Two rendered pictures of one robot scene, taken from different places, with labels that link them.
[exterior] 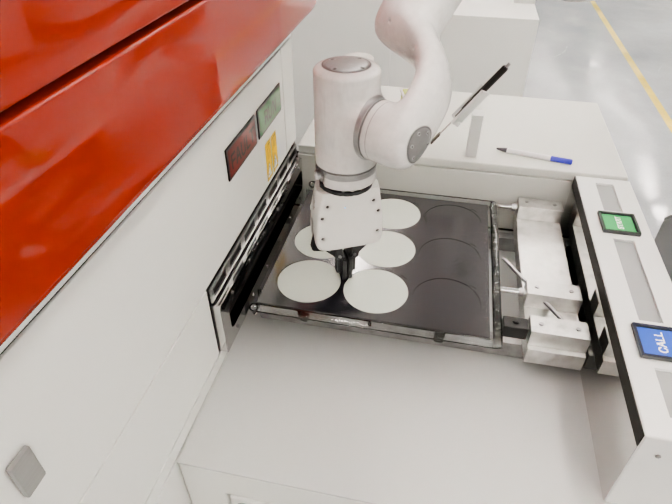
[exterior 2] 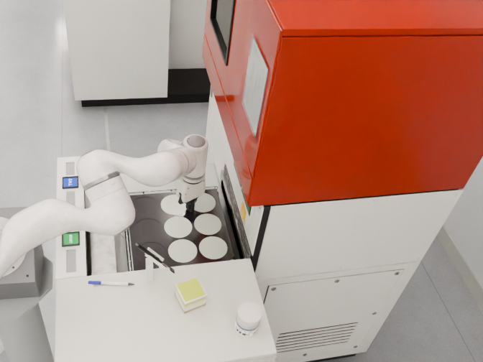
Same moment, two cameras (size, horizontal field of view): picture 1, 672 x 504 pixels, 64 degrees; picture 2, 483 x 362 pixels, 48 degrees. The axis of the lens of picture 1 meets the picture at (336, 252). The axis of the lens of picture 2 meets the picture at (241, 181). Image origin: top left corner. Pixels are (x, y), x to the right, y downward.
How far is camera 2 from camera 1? 2.17 m
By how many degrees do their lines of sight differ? 92
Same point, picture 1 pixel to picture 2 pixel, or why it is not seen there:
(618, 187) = (63, 271)
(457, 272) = (142, 221)
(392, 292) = (167, 205)
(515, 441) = not seen: hidden behind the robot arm
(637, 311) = (73, 195)
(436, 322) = (146, 196)
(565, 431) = not seen: hidden behind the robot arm
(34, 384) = not seen: hidden behind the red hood
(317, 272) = (200, 206)
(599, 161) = (70, 291)
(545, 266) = (102, 244)
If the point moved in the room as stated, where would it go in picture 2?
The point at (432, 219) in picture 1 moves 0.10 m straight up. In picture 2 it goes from (161, 251) to (162, 233)
